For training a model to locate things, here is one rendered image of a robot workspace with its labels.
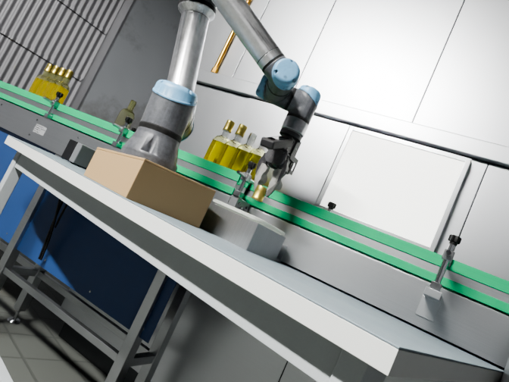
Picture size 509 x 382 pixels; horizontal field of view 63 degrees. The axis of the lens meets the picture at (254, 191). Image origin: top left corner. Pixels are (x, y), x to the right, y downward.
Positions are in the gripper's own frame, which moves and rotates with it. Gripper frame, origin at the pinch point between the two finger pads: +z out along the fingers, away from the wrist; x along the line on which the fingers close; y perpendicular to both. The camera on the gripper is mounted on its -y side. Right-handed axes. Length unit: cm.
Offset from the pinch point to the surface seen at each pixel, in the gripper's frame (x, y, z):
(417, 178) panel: -33, 36, -28
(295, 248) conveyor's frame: -10.4, 16.9, 11.5
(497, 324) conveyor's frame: -68, 20, 8
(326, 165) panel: -0.8, 34.2, -21.8
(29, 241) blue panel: 92, 3, 54
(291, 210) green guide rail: -2.9, 18.5, 0.5
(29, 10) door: 272, 42, -67
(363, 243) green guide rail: -28.9, 20.1, 1.5
